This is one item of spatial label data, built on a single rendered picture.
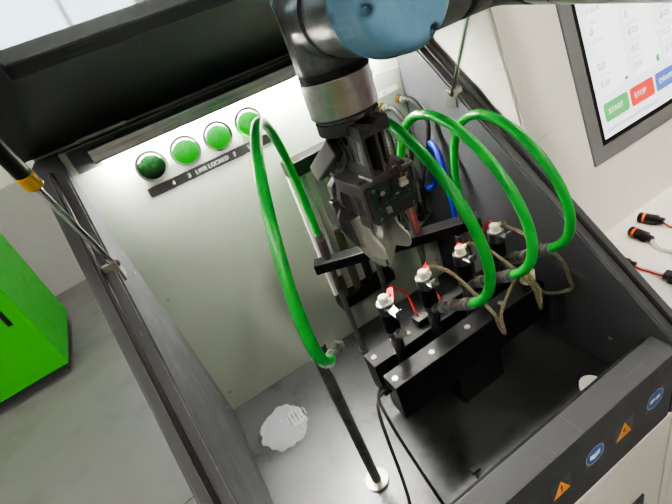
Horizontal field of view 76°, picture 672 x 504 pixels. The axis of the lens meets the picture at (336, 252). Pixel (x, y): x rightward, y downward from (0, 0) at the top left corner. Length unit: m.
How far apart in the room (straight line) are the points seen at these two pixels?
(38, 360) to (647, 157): 3.16
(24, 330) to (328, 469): 2.57
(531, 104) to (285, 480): 0.79
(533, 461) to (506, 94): 0.56
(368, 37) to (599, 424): 0.59
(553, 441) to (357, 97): 0.51
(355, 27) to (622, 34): 0.73
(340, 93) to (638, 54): 0.71
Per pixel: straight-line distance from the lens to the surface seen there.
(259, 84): 0.77
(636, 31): 1.04
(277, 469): 0.90
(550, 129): 0.86
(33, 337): 3.21
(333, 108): 0.45
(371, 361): 0.77
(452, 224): 0.83
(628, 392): 0.75
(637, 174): 1.04
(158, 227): 0.81
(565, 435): 0.69
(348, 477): 0.84
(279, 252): 0.43
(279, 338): 0.97
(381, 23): 0.32
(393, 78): 0.93
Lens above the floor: 1.53
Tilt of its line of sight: 31 degrees down
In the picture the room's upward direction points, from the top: 21 degrees counter-clockwise
